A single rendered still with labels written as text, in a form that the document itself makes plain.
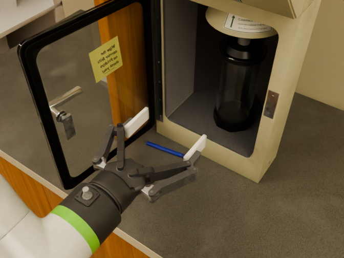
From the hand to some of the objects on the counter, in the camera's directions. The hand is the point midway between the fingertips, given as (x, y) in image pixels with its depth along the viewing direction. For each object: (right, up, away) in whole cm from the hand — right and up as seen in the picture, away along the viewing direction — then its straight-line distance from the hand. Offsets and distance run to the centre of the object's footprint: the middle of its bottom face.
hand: (172, 128), depth 76 cm
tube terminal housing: (+16, 0, +36) cm, 40 cm away
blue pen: (-1, -6, +30) cm, 31 cm away
